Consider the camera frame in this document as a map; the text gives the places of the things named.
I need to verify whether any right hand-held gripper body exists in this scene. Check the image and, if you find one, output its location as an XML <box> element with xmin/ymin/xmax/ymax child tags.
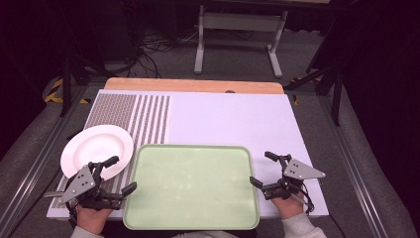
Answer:
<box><xmin>262</xmin><ymin>154</ymin><xmax>327</xmax><ymax>212</ymax></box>

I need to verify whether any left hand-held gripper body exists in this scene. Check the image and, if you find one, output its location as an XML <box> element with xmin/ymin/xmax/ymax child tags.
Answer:
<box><xmin>44</xmin><ymin>162</ymin><xmax>126</xmax><ymax>211</ymax></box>

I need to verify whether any white plate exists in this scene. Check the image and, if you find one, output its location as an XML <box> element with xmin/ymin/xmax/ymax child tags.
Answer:
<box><xmin>59</xmin><ymin>124</ymin><xmax>135</xmax><ymax>181</ymax></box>

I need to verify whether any light green tray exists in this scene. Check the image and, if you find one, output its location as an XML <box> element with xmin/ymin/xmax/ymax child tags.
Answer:
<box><xmin>122</xmin><ymin>144</ymin><xmax>261</xmax><ymax>231</ymax></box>

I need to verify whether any person's left hand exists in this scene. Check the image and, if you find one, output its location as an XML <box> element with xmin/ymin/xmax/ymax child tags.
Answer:
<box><xmin>75</xmin><ymin>205</ymin><xmax>115</xmax><ymax>236</ymax></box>

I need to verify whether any person's right hand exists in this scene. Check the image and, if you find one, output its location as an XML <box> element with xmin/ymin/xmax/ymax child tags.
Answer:
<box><xmin>271</xmin><ymin>196</ymin><xmax>305</xmax><ymax>220</ymax></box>

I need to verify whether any striped grey placemat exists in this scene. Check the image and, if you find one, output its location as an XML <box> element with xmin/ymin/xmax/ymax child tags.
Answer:
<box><xmin>49</xmin><ymin>93</ymin><xmax>171</xmax><ymax>210</ymax></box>

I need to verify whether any yellow black hazard tape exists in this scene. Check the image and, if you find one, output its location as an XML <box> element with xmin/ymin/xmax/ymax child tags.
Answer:
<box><xmin>44</xmin><ymin>77</ymin><xmax>91</xmax><ymax>105</ymax></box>
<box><xmin>289</xmin><ymin>75</ymin><xmax>324</xmax><ymax>107</ymax></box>

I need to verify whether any black metal stand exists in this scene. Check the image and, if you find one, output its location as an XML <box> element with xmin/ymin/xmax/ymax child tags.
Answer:
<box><xmin>283</xmin><ymin>58</ymin><xmax>344</xmax><ymax>127</ymax></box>
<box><xmin>58</xmin><ymin>54</ymin><xmax>112</xmax><ymax>118</ymax></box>

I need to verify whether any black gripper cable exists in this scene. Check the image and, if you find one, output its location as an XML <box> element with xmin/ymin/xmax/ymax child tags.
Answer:
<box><xmin>65</xmin><ymin>199</ymin><xmax>79</xmax><ymax>230</ymax></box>
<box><xmin>294</xmin><ymin>182</ymin><xmax>316</xmax><ymax>216</ymax></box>

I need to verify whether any aluminium rail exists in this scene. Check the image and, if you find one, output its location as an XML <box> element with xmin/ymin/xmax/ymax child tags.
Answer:
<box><xmin>0</xmin><ymin>86</ymin><xmax>89</xmax><ymax>238</ymax></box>
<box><xmin>317</xmin><ymin>94</ymin><xmax>391</xmax><ymax>238</ymax></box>

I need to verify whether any bundle of black floor cables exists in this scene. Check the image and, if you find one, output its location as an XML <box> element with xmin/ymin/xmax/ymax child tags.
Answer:
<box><xmin>125</xmin><ymin>28</ymin><xmax>201</xmax><ymax>79</ymax></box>

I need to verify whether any grey metal stand frame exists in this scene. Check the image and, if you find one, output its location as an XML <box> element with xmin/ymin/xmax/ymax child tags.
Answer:
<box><xmin>193</xmin><ymin>4</ymin><xmax>289</xmax><ymax>79</ymax></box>

